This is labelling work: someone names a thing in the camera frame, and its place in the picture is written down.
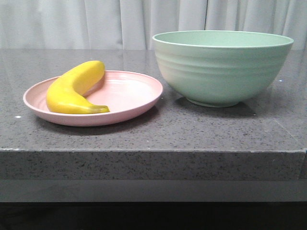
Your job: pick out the yellow banana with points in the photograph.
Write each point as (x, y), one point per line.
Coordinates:
(65, 94)

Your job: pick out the pink plate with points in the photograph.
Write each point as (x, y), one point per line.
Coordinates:
(127, 95)

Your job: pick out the green bowl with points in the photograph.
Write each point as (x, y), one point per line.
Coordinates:
(220, 68)

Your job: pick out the grey-white curtain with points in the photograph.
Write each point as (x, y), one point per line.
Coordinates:
(130, 24)

